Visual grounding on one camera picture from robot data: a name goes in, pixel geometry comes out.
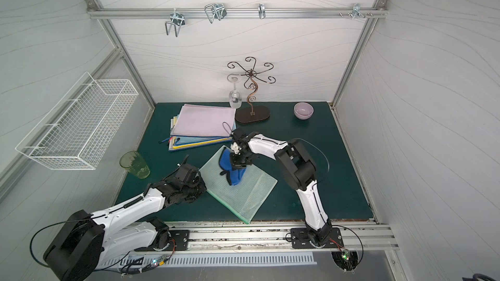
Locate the blue microfibre cloth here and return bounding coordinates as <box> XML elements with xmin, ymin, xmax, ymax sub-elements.
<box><xmin>218</xmin><ymin>148</ymin><xmax>246</xmax><ymax>186</ymax></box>

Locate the green mesh document bag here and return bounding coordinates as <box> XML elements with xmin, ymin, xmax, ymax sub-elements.
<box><xmin>200</xmin><ymin>146</ymin><xmax>277</xmax><ymax>224</ymax></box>

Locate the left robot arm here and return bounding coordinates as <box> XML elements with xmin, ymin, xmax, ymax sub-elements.
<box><xmin>34</xmin><ymin>161</ymin><xmax>207</xmax><ymax>280</ymax></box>

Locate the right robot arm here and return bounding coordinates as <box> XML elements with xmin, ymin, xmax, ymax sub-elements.
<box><xmin>219</xmin><ymin>129</ymin><xmax>332</xmax><ymax>248</ymax></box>

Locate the pink mesh document bag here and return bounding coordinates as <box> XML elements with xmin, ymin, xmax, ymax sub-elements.
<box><xmin>171</xmin><ymin>104</ymin><xmax>236</xmax><ymax>137</ymax></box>

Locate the yellow mesh document bag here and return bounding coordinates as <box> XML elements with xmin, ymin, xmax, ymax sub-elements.
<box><xmin>168</xmin><ymin>114</ymin><xmax>231</xmax><ymax>152</ymax></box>

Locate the metal scroll glass rack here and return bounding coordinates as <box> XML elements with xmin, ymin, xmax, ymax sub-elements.
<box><xmin>227</xmin><ymin>57</ymin><xmax>276</xmax><ymax>124</ymax></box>

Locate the wine glass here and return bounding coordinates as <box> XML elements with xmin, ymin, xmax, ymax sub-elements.
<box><xmin>227</xmin><ymin>74</ymin><xmax>242</xmax><ymax>109</ymax></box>

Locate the green plastic cup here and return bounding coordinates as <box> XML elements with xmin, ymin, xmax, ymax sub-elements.
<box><xmin>119</xmin><ymin>151</ymin><xmax>151</xmax><ymax>179</ymax></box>

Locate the pink ceramic bowl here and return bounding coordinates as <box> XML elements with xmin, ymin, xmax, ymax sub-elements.
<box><xmin>294</xmin><ymin>102</ymin><xmax>315</xmax><ymax>120</ymax></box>

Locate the white vent strip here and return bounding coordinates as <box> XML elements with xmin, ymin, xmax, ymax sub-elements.
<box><xmin>98</xmin><ymin>252</ymin><xmax>317</xmax><ymax>269</ymax></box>

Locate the metal hook clip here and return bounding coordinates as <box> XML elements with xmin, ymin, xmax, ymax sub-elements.
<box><xmin>165</xmin><ymin>10</ymin><xmax>186</xmax><ymax>37</ymax></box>
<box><xmin>339</xmin><ymin>3</ymin><xmax>373</xmax><ymax>20</ymax></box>
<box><xmin>204</xmin><ymin>3</ymin><xmax>227</xmax><ymax>23</ymax></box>
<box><xmin>257</xmin><ymin>3</ymin><xmax>266</xmax><ymax>20</ymax></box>

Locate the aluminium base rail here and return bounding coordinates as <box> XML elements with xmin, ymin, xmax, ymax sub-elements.
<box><xmin>166</xmin><ymin>220</ymin><xmax>399</xmax><ymax>254</ymax></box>

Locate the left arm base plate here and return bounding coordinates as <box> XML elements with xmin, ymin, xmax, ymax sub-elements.
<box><xmin>135</xmin><ymin>230</ymin><xmax>190</xmax><ymax>252</ymax></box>

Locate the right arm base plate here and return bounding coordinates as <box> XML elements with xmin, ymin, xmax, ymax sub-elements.
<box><xmin>285</xmin><ymin>227</ymin><xmax>345</xmax><ymax>250</ymax></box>

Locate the white wire basket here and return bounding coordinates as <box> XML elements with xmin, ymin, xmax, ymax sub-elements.
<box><xmin>15</xmin><ymin>72</ymin><xmax>138</xmax><ymax>170</ymax></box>

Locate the aluminium cross rail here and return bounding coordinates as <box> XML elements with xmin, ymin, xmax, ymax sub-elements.
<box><xmin>87</xmin><ymin>6</ymin><xmax>389</xmax><ymax>20</ymax></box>

